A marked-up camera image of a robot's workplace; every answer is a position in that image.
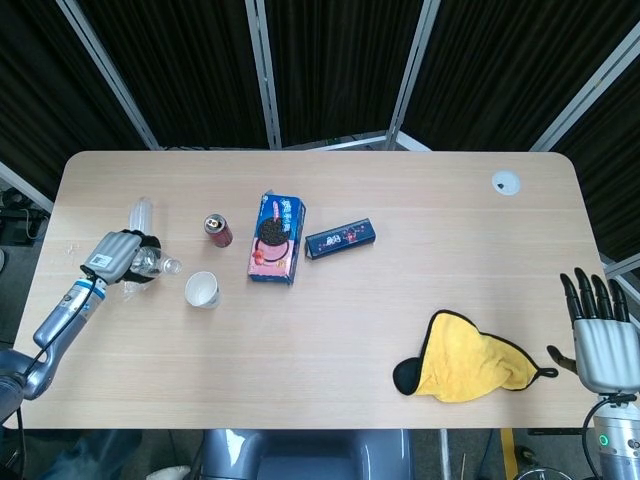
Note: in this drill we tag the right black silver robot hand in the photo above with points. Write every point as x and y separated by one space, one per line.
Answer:
607 350

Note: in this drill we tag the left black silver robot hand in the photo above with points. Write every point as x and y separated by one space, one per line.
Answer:
112 252

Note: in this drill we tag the clear plastic bottle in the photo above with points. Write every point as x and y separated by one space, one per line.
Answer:
167 266

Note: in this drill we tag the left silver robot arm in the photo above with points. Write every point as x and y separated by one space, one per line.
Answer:
60 325

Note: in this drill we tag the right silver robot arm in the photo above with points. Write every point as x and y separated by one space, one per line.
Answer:
617 440

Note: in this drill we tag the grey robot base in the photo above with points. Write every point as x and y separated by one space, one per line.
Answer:
305 455

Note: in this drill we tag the white paper cup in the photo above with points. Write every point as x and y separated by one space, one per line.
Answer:
200 290

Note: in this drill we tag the clear plastic wrapped sleeve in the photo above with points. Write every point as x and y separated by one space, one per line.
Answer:
142 215

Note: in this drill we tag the red drink can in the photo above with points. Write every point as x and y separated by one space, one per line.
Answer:
219 232

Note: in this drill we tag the yellow black-edged cloth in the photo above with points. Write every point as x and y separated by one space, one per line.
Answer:
465 360

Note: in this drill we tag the blue pink cookie box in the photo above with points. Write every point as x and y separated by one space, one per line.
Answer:
275 240

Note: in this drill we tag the black pleated curtain panel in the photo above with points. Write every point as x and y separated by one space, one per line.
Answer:
615 175
40 75
510 65
340 65
190 65

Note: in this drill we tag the blue jeans leg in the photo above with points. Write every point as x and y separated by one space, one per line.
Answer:
90 452

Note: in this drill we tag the white shoe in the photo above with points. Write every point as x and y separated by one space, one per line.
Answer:
170 472

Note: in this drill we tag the narrow dark blue box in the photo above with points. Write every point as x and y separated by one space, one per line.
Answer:
340 239

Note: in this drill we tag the grey metal partition post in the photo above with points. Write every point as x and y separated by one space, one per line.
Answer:
25 187
265 75
590 95
413 75
111 75

